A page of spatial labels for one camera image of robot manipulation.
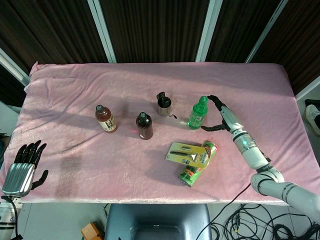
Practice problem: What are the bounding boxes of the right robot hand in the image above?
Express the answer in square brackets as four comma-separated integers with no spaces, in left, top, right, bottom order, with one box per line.
[200,94,245,133]

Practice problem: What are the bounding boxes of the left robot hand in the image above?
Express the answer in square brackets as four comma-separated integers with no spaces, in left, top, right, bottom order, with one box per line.
[1,139,49,198]

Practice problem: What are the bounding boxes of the green plastic bottle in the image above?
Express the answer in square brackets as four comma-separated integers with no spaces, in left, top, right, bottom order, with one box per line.
[187,95,209,130]

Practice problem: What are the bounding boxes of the red tea bottle white label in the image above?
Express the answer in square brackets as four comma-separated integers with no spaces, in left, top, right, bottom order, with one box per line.
[94,104,118,134]

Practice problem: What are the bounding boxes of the yellow razor blister pack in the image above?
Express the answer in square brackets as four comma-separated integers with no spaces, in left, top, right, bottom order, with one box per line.
[165,141,208,168]

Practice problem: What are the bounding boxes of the steel cup with black lid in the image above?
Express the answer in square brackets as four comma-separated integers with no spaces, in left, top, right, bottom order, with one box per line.
[156,91,178,120]

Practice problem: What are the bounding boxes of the green snack canister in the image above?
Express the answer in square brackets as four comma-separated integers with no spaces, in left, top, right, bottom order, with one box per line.
[177,139,220,188]

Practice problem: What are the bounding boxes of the dark brown drink bottle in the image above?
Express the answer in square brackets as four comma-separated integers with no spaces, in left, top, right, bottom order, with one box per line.
[135,112,154,140]

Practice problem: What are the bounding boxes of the white sneaker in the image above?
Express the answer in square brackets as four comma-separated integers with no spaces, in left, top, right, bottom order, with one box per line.
[304,104,320,136]

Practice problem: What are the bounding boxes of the orange foot pedal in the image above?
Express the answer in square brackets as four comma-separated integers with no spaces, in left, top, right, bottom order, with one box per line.
[80,222,105,240]

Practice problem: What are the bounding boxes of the pink table cloth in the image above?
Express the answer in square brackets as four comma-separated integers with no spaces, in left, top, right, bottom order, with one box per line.
[0,61,320,206]

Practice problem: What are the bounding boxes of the grey plastic chair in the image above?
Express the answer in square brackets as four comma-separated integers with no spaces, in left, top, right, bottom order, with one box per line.
[104,203,213,240]

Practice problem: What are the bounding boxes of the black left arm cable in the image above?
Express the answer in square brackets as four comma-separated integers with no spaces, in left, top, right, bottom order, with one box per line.
[1,195,23,240]

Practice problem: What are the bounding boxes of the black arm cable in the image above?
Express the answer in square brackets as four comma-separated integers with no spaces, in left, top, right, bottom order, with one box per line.
[1,195,23,240]
[211,182,252,226]

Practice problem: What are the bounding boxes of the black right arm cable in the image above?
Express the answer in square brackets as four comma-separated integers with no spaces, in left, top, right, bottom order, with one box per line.
[211,182,252,226]

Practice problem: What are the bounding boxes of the black floor cables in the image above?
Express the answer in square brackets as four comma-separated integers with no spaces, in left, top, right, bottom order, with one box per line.
[211,203,320,240]

